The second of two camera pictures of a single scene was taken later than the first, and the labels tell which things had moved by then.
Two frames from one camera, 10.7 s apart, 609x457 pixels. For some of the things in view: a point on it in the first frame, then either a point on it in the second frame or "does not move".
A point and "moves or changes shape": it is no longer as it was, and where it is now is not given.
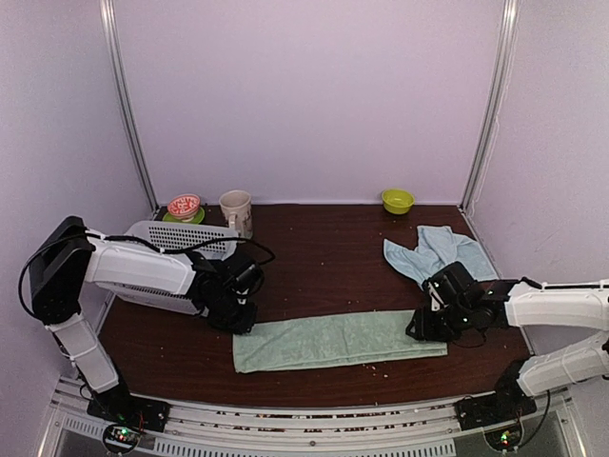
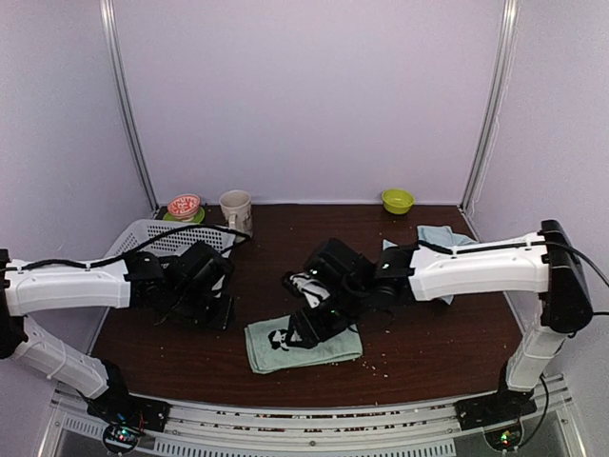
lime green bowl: [397, 201] does not move
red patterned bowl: [184, 207] does not move
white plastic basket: [178, 239] does not move
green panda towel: [328, 341] moves or changes shape
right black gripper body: [444, 329] -> [330, 325]
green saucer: [168, 217] does not move
